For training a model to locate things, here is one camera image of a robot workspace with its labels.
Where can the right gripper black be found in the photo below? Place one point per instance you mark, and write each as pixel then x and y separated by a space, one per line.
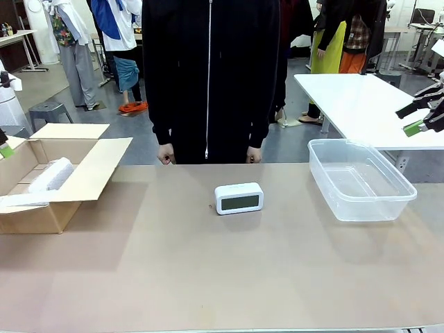
pixel 441 111

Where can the bubble-wrapped clock with QR label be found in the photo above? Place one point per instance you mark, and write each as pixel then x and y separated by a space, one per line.
pixel 21 201

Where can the plain bubble-wrapped clock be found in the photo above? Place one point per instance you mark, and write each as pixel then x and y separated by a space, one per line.
pixel 52 175

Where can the person's left forearm black sleeve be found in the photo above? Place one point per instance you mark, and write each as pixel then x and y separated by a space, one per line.
pixel 260 128

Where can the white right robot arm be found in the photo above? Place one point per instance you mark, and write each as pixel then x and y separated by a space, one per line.
pixel 442 76

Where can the person's right forearm black sleeve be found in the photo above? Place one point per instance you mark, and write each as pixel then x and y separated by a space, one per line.
pixel 161 121

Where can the person's right hand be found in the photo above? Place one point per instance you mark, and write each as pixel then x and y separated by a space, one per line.
pixel 166 153

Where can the person's left hand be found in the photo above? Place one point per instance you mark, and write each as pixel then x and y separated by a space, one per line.
pixel 254 154

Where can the white power socket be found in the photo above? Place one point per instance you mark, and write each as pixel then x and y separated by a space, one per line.
pixel 403 163

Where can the dark grey round stool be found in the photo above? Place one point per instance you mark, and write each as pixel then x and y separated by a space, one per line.
pixel 390 77

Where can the grey metal stool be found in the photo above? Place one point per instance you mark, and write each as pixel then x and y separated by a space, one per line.
pixel 46 109

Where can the white table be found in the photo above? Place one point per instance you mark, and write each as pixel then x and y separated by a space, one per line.
pixel 354 100

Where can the grey workstation desk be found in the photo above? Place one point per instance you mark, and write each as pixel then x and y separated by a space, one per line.
pixel 421 45

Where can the person in orange trousers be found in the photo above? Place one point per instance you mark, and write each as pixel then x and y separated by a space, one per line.
pixel 354 62

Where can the open cardboard box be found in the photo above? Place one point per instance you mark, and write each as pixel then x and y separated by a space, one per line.
pixel 86 173

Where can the clear plastic container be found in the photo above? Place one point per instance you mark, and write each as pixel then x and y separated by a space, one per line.
pixel 360 184

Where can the black monitor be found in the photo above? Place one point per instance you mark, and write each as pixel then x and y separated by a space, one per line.
pixel 423 15

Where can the beige flat shoes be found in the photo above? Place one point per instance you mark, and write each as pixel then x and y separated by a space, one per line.
pixel 310 120

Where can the person in yellow apron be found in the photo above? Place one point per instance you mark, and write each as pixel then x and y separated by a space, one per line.
pixel 329 52

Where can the person in floral shirt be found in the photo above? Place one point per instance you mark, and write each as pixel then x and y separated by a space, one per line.
pixel 81 69

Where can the white hanging garment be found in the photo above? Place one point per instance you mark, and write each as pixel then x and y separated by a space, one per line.
pixel 45 41

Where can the small bottle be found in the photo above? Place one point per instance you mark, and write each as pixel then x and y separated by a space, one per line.
pixel 4 30

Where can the orange cloth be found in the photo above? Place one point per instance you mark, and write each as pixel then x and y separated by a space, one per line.
pixel 133 107

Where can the person in white blue shirt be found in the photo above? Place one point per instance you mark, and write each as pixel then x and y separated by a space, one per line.
pixel 118 38

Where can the white digital alarm clock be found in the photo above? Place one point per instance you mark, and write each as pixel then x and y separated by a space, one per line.
pixel 239 190

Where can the person's black zip hoodie torso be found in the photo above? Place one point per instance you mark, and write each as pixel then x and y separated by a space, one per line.
pixel 208 69

